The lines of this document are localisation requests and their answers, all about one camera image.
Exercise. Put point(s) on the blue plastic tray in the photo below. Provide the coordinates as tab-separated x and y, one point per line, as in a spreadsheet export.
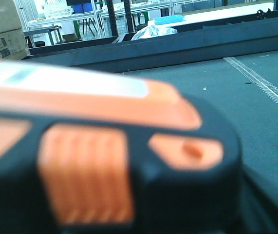
168	19

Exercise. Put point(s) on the white metal shelving rack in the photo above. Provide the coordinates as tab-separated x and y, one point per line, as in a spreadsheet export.
58	13

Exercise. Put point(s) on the stacked cardboard boxes background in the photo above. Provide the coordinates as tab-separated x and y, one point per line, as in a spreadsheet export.
13	44

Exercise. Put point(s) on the black vertical post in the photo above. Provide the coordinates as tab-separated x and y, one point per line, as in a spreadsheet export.
112	18

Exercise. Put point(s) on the crumpled clear plastic bag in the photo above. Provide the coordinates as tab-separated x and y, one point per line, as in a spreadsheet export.
152	31

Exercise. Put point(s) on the dark conveyor side rail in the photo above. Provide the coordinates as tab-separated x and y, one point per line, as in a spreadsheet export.
214	39

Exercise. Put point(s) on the orange black barcode scanner gun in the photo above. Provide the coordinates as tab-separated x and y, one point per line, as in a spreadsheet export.
86	152

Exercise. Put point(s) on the blue storage bin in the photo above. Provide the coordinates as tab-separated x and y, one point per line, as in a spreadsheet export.
86	7

